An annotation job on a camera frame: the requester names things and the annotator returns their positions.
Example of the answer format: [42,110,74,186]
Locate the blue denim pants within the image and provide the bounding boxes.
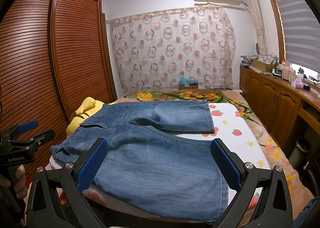
[49,99,230,223]

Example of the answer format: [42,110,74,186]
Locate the person left hand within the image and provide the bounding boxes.
[0,165,28,199]

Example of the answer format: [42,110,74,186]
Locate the yellow plush toy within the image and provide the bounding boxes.
[66,97,104,137]

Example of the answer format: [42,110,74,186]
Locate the floral beige bed blanket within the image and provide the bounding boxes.
[24,89,315,221]

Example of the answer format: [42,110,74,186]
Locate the blue denim garment on floor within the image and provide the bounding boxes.
[293,197,320,228]

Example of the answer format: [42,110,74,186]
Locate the brown louvered wardrobe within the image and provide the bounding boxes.
[1,0,117,177]

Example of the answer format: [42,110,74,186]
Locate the white fruit print pad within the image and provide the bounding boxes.
[48,102,272,221]

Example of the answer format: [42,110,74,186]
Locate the brown wooden side cabinet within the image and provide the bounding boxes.
[239,67,319,156]

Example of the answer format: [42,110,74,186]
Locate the cardboard box on cabinet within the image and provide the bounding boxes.
[252,60,275,73]

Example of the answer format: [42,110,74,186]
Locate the pink bottle on cabinet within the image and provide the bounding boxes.
[282,60,291,81]

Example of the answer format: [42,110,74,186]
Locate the circle pattern sheer curtain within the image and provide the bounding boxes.
[110,6,235,92]

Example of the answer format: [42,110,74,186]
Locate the grey zebra window blind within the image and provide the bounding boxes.
[276,0,319,72]

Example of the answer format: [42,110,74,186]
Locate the beige tied drape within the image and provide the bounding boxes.
[246,0,267,57]

